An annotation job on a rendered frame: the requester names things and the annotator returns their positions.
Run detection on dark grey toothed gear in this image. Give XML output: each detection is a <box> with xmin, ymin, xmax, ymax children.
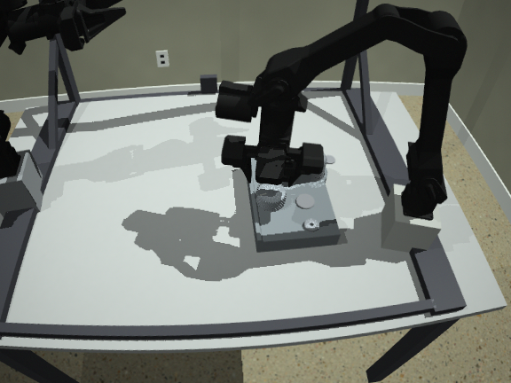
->
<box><xmin>256</xmin><ymin>184</ymin><xmax>287</xmax><ymax>211</ymax></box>

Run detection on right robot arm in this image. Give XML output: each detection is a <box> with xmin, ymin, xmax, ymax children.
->
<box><xmin>0</xmin><ymin>0</ymin><xmax>67</xmax><ymax>178</ymax></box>

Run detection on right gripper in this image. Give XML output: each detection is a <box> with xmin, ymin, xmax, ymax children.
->
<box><xmin>33</xmin><ymin>0</ymin><xmax>126</xmax><ymax>51</ymax></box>

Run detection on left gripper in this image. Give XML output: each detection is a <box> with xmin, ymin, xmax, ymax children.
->
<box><xmin>221</xmin><ymin>124</ymin><xmax>324</xmax><ymax>187</ymax></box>

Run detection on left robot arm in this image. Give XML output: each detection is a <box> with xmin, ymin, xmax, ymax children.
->
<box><xmin>215</xmin><ymin>4</ymin><xmax>468</xmax><ymax>221</ymax></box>

